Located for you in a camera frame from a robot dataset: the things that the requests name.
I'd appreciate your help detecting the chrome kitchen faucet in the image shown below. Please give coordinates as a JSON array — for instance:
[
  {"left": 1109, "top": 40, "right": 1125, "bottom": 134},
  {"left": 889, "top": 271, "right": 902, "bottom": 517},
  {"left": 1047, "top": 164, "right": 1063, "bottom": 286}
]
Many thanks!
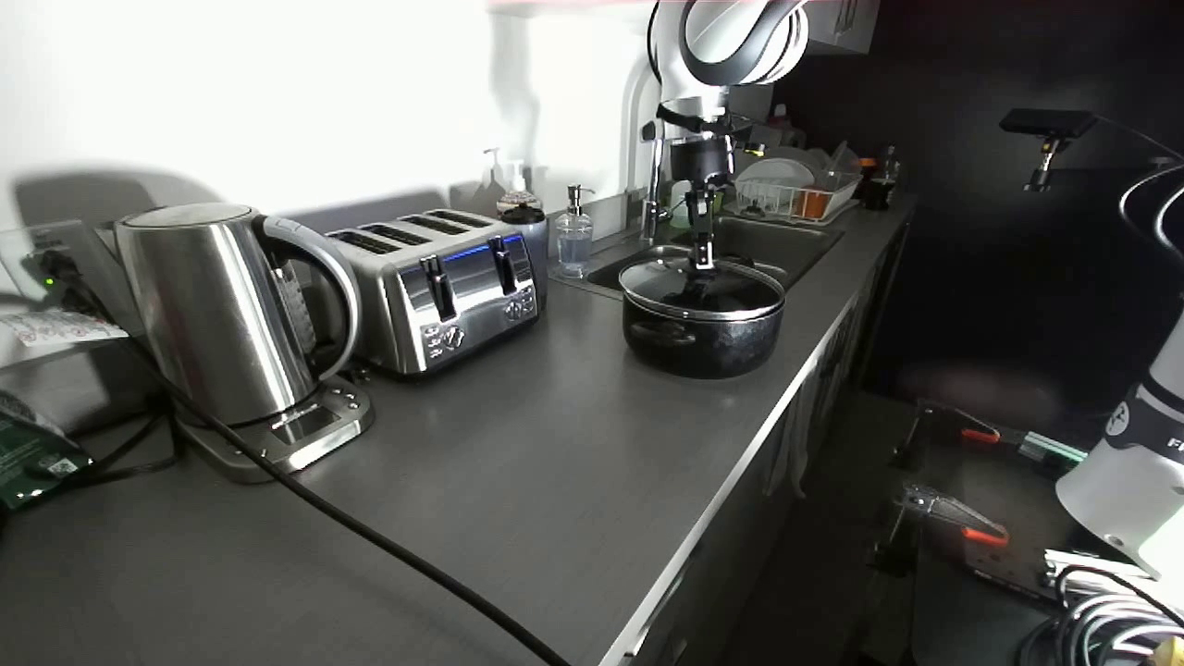
[{"left": 631, "top": 73, "right": 666, "bottom": 244}]

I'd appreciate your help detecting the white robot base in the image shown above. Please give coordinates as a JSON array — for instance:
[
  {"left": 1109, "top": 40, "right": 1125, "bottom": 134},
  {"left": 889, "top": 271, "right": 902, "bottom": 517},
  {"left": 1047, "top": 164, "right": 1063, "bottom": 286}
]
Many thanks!
[{"left": 1053, "top": 314, "right": 1184, "bottom": 575}]

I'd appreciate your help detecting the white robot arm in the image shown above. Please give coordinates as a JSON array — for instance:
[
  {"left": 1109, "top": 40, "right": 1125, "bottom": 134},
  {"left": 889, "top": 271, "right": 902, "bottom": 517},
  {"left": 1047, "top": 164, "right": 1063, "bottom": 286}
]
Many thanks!
[{"left": 647, "top": 0, "right": 809, "bottom": 271}]

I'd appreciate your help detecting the stainless steel electric kettle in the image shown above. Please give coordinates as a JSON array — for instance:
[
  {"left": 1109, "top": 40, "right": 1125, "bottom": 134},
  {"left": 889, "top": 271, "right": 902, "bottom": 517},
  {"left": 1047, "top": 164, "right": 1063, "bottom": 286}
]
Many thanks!
[{"left": 115, "top": 204, "right": 360, "bottom": 426}]

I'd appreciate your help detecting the kettle base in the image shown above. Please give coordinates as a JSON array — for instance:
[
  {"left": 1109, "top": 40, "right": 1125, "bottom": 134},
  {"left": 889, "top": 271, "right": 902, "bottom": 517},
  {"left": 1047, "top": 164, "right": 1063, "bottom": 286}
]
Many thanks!
[{"left": 176, "top": 376, "right": 374, "bottom": 480}]

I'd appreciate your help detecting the black cooking pot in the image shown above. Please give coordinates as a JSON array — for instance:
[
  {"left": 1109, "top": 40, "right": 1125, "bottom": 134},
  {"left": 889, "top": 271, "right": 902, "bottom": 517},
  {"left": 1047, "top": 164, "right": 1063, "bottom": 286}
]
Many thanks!
[{"left": 620, "top": 266, "right": 783, "bottom": 376}]

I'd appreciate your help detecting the stainless steel four-slot toaster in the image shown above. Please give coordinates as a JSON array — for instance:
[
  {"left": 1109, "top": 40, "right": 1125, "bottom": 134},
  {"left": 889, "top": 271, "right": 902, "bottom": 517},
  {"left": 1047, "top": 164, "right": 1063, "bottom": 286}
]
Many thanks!
[{"left": 326, "top": 207, "right": 539, "bottom": 376}]

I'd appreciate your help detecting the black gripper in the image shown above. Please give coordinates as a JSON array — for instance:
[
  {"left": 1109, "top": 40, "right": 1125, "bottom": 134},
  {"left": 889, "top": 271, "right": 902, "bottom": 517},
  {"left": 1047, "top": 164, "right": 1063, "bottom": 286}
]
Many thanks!
[{"left": 666, "top": 125, "right": 735, "bottom": 271}]

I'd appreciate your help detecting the black wall-mounted camera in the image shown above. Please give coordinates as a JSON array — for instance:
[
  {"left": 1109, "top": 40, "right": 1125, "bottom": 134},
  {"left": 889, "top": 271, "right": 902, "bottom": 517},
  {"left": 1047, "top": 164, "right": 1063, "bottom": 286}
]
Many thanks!
[{"left": 1003, "top": 106, "right": 1096, "bottom": 191}]

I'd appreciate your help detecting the dish rack with dishes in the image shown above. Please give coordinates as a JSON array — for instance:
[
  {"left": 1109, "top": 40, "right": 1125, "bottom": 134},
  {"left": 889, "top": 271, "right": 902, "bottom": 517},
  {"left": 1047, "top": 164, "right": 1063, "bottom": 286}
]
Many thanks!
[{"left": 735, "top": 150, "right": 863, "bottom": 224}]

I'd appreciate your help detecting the black power cable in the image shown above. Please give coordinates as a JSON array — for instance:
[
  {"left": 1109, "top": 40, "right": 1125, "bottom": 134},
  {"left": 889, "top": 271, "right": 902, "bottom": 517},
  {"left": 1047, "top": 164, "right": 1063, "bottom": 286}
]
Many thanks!
[{"left": 183, "top": 403, "right": 569, "bottom": 666}]

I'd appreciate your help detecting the glass lid with black knob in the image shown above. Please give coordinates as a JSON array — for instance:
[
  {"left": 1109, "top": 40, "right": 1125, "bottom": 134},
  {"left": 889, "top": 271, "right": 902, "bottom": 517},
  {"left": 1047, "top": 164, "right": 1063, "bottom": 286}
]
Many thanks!
[{"left": 618, "top": 257, "right": 782, "bottom": 314}]

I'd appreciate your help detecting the clear glass bottle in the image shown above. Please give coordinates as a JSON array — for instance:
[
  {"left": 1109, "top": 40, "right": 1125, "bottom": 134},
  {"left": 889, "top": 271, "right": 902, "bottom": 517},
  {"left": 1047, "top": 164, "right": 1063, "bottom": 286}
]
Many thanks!
[{"left": 559, "top": 186, "right": 592, "bottom": 276}]

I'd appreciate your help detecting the white cable bundle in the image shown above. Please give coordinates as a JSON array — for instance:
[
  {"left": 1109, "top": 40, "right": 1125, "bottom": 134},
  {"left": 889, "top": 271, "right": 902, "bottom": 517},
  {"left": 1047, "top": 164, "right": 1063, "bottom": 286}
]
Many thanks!
[{"left": 1041, "top": 548, "right": 1184, "bottom": 666}]

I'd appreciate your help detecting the green circuit board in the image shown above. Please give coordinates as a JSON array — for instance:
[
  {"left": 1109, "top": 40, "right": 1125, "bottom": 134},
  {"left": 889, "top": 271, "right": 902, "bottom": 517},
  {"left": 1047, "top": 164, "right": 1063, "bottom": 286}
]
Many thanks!
[{"left": 0, "top": 414, "right": 95, "bottom": 511}]

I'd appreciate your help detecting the kitchen sink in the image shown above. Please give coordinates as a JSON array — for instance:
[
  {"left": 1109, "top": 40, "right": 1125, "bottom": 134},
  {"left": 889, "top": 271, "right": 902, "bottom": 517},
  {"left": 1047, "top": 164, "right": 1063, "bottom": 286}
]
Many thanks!
[{"left": 590, "top": 217, "right": 840, "bottom": 287}]

